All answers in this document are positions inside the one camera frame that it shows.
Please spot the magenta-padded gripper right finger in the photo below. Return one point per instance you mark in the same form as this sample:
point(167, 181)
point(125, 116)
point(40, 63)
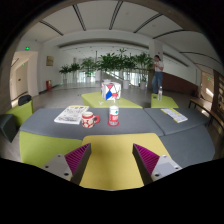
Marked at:
point(163, 166)

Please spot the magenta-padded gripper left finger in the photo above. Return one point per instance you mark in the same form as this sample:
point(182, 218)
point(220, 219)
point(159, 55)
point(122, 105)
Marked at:
point(61, 166)

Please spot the clear red-capped water bottle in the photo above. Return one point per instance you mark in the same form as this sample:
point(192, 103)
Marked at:
point(113, 115)

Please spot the printed magazine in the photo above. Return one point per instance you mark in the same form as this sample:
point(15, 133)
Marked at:
point(70, 115)

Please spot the yellow and white leaflet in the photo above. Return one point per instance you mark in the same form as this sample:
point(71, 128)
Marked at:
point(174, 115)

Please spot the red and white patterned mug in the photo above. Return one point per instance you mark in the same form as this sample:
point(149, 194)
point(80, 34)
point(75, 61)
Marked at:
point(88, 120)

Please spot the flat round red coaster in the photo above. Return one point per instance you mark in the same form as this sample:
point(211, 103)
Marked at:
point(113, 125)

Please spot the small lime green low table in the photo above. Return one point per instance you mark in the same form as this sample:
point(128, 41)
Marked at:
point(166, 101)

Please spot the dark grey chair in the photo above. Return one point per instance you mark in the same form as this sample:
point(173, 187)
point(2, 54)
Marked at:
point(7, 128)

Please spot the lime green seat block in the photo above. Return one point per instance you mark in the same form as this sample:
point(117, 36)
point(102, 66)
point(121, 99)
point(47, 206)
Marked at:
point(20, 113)

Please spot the dark wooden bench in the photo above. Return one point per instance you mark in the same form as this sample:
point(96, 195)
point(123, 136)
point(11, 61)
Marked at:
point(206, 111)

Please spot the small clear plastic bottle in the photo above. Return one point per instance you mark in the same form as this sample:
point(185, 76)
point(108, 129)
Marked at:
point(160, 94)

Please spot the wide lime green low table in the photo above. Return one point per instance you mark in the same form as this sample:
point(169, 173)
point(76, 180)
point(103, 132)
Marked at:
point(93, 100)

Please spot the black bag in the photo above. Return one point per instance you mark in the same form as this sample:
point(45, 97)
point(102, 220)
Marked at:
point(24, 100)

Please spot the red floor cabinet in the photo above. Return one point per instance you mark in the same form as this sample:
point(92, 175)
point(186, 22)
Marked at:
point(49, 85)

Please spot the white red blue geometric box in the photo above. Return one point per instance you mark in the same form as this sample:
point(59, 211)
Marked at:
point(111, 90)

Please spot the person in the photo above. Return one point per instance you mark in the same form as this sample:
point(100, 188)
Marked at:
point(157, 75)

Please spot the group of potted green plants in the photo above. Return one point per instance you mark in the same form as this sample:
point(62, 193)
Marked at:
point(110, 63)

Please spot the green exit sign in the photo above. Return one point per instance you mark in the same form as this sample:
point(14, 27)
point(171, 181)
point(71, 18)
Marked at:
point(27, 48)

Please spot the framed wall picture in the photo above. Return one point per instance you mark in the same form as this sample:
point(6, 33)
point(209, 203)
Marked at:
point(49, 60)

